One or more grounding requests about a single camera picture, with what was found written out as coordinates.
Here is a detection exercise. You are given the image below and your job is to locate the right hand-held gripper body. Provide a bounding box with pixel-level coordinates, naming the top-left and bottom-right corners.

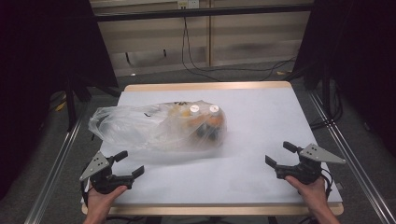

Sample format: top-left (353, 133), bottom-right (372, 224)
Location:
top-left (275, 143), bottom-right (347, 186)

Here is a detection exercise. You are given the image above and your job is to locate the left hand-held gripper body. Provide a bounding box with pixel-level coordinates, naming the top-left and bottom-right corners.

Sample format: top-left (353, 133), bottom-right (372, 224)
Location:
top-left (78, 151), bottom-right (135, 195)

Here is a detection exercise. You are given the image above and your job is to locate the clear plastic bag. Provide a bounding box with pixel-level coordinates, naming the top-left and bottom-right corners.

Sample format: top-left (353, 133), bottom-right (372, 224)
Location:
top-left (88, 99), bottom-right (228, 165)

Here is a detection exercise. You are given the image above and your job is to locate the orange juice bottle white cap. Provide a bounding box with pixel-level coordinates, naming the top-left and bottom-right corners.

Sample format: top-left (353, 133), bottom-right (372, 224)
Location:
top-left (204, 105), bottom-right (227, 145)
top-left (183, 104), bottom-right (207, 142)

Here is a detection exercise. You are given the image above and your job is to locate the person's right hand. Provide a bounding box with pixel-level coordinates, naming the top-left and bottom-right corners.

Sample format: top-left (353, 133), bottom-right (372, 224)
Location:
top-left (284, 175), bottom-right (332, 219)

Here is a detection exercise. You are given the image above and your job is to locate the person's left hand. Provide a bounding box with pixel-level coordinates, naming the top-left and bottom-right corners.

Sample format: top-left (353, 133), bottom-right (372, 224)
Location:
top-left (83, 185), bottom-right (129, 220)

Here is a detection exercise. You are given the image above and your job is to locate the white table sheet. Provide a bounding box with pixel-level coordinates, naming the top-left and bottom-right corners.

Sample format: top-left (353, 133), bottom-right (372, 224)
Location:
top-left (81, 87), bottom-right (343, 205)

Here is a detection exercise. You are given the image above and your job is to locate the black metal stand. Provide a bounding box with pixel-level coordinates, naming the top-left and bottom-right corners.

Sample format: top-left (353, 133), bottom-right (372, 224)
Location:
top-left (64, 76), bottom-right (123, 133)

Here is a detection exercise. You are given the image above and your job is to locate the dark curtain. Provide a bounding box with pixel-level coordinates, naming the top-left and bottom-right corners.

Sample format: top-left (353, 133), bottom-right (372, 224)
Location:
top-left (0, 0), bottom-right (120, 200)
top-left (293, 0), bottom-right (396, 158)

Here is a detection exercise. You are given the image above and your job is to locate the black horizontal bar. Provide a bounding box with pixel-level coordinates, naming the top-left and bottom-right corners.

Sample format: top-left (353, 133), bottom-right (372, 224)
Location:
top-left (92, 3), bottom-right (315, 22)

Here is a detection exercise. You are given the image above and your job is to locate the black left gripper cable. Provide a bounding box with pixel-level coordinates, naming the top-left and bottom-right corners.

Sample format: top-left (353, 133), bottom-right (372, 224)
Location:
top-left (79, 180), bottom-right (92, 204)

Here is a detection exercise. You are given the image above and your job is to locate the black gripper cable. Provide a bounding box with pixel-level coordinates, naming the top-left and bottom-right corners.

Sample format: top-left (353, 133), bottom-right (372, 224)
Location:
top-left (79, 180), bottom-right (92, 204)
top-left (320, 169), bottom-right (334, 200)

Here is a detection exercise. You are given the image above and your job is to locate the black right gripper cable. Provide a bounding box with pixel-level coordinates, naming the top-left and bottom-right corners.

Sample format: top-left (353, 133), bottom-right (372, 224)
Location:
top-left (320, 169), bottom-right (334, 200)

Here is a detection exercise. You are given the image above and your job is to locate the aluminium floor rail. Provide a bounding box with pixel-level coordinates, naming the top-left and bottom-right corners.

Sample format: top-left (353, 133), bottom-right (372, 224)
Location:
top-left (23, 106), bottom-right (90, 224)
top-left (307, 90), bottom-right (396, 224)

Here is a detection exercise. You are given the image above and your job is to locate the black floor cable bundle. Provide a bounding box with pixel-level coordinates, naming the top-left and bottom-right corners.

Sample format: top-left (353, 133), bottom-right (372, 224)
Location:
top-left (309, 79), bottom-right (344, 131)

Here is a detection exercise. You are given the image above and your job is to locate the black hanging wall cable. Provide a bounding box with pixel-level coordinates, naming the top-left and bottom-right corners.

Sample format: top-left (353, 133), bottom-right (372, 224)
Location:
top-left (180, 16), bottom-right (220, 82)

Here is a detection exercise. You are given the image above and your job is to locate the white wall power outlet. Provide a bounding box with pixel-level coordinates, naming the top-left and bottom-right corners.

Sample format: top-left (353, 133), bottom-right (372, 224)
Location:
top-left (177, 0), bottom-right (200, 9)

